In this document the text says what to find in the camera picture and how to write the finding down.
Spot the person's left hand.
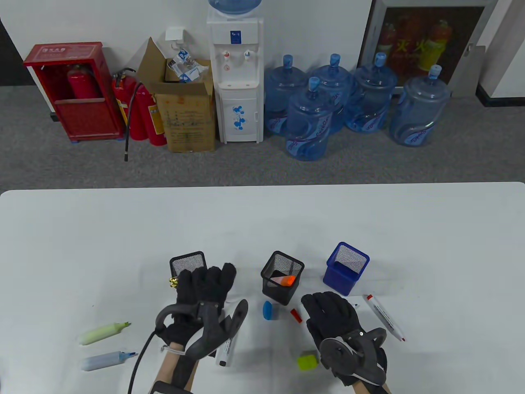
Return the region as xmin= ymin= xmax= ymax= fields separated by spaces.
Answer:
xmin=158 ymin=263 xmax=237 ymax=349

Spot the person's right hand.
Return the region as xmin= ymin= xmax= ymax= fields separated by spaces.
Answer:
xmin=301 ymin=291 xmax=388 ymax=386

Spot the yellow-green highlighter pen cap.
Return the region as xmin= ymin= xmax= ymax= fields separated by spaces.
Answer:
xmin=297 ymin=351 xmax=320 ymax=371

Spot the white marker with black end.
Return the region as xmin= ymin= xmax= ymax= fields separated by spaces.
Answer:
xmin=216 ymin=339 xmax=238 ymax=367

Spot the person's left forearm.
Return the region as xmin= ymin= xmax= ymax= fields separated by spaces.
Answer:
xmin=154 ymin=345 xmax=199 ymax=394

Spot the black forearm sensor module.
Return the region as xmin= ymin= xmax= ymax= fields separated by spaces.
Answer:
xmin=151 ymin=381 xmax=193 ymax=394

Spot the black mesh pen holder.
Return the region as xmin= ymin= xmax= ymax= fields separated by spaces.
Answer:
xmin=169 ymin=251 xmax=207 ymax=284
xmin=260 ymin=250 xmax=305 ymax=305

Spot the blue mesh pen holder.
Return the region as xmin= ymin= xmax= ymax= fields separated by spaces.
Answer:
xmin=322 ymin=241 xmax=370 ymax=297

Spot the white marker with red end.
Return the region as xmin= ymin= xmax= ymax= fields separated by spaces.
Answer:
xmin=365 ymin=294 xmax=406 ymax=342

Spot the green highlighter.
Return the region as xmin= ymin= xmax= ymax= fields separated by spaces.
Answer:
xmin=78 ymin=322 xmax=132 ymax=346

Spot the blue highlighter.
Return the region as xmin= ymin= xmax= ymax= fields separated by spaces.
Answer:
xmin=80 ymin=350 xmax=139 ymax=372

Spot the open cardboard box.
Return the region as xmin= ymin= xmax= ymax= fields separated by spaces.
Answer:
xmin=135 ymin=37 xmax=217 ymax=153

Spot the white water dispenser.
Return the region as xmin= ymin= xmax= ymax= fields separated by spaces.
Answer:
xmin=206 ymin=7 xmax=264 ymax=144

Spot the red extinguisher with yellow label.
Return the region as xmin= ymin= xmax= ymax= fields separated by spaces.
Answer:
xmin=135 ymin=84 xmax=168 ymax=146

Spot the blue water jug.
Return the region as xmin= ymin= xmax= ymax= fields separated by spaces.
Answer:
xmin=310 ymin=53 xmax=353 ymax=134
xmin=265 ymin=54 xmax=308 ymax=136
xmin=345 ymin=52 xmax=398 ymax=134
xmin=389 ymin=64 xmax=452 ymax=147
xmin=285 ymin=76 xmax=335 ymax=161

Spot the red fire extinguisher cabinet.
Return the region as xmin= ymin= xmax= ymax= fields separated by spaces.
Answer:
xmin=23 ymin=41 xmax=126 ymax=143

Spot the pile of plastic wrappers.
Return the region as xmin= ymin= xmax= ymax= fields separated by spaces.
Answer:
xmin=166 ymin=48 xmax=210 ymax=83

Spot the red extinguisher inside cabinet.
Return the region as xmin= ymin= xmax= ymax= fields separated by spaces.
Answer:
xmin=66 ymin=64 xmax=102 ymax=100

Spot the blue bottle on dispenser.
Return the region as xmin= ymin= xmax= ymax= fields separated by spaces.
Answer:
xmin=208 ymin=0 xmax=263 ymax=17

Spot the dark door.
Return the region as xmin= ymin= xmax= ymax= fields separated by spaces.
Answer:
xmin=0 ymin=18 xmax=38 ymax=87

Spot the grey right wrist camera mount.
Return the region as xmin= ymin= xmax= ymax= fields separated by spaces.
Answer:
xmin=319 ymin=328 xmax=388 ymax=386

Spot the black cable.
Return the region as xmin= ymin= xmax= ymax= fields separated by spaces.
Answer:
xmin=127 ymin=328 xmax=160 ymax=394

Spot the red extinguisher with black hose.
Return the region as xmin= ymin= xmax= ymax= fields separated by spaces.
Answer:
xmin=112 ymin=68 xmax=144 ymax=163

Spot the glass-fronted wall fire cabinet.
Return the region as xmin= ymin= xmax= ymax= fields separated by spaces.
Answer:
xmin=357 ymin=0 xmax=499 ymax=99

